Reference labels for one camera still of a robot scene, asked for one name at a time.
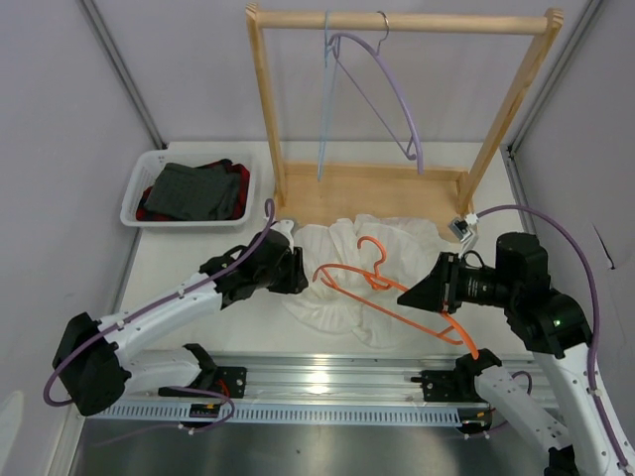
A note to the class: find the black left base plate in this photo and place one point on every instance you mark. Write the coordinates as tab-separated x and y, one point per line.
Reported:
227	381

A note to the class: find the aluminium mounting rail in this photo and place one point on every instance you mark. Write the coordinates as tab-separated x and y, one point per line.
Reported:
331	379

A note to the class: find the white ruffled skirt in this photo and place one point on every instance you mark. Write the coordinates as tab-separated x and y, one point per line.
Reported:
412	246

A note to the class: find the red plaid garment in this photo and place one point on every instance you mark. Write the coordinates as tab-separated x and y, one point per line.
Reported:
238	173

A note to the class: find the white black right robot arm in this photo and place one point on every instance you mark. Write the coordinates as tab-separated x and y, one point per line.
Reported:
589	440

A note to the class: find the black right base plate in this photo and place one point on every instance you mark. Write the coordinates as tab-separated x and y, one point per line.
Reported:
446	386

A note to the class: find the light blue wire hanger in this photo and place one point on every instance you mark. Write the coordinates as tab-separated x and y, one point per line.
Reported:
330	68

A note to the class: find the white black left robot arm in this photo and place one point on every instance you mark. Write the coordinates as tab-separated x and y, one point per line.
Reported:
101	360

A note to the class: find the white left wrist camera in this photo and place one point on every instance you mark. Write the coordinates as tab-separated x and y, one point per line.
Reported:
281	232

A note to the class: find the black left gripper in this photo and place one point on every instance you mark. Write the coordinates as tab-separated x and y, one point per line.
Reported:
296	280

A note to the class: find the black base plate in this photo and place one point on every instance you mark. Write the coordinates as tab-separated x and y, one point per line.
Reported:
227	381
446	386

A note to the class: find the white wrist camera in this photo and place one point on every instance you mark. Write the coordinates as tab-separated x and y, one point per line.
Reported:
281	232
465	231

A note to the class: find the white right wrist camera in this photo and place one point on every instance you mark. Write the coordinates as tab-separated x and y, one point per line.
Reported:
465	231

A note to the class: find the white slotted cable duct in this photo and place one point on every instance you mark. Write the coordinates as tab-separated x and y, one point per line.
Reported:
409	415

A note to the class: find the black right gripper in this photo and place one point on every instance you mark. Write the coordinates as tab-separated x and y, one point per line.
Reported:
435	292

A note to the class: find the wooden clothes rack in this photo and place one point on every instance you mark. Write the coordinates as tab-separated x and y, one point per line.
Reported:
348	189

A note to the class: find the white plastic basket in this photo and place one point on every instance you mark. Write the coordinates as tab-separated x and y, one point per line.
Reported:
148	168

